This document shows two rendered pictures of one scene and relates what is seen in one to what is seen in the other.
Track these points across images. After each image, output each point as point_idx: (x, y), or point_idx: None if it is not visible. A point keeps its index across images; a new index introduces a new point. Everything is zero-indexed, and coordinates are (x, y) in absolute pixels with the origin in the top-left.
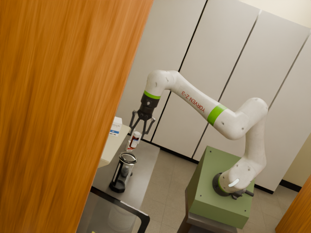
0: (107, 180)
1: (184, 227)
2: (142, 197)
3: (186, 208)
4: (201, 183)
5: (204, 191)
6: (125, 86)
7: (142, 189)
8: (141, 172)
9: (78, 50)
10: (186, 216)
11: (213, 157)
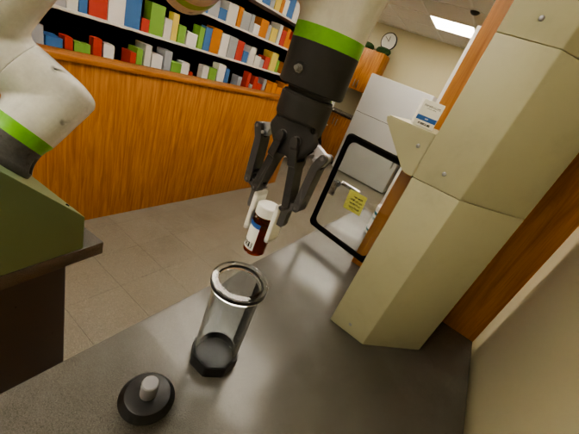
0: (225, 392)
1: (27, 310)
2: (164, 312)
3: (63, 261)
4: (45, 194)
5: (52, 195)
6: (482, 23)
7: (139, 331)
8: (51, 407)
9: None
10: (87, 256)
11: None
